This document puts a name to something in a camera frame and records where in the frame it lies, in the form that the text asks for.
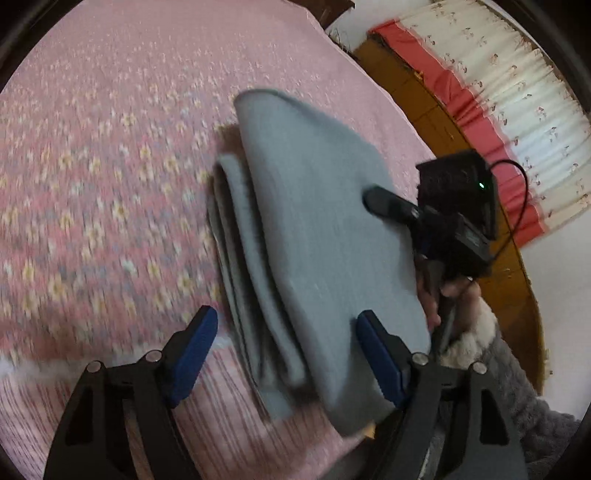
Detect pink floral bedspread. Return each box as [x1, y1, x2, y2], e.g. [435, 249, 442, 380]
[1, 1, 431, 479]

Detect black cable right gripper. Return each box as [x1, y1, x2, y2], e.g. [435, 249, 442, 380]
[486, 158, 530, 266]

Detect wooden low cabinet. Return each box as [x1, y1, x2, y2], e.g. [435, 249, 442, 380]
[352, 36, 551, 395]

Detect cream and red curtain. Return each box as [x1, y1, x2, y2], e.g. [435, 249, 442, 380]
[372, 1, 590, 246]

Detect person's right hand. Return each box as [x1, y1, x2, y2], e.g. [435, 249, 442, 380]
[414, 256, 482, 336]

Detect grey fleece pants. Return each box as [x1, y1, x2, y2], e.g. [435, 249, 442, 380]
[208, 89, 430, 436]

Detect dark wooden headboard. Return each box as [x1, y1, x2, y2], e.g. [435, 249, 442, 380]
[290, 0, 355, 28]

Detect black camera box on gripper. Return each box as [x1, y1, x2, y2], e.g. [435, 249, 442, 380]
[416, 149, 499, 240]

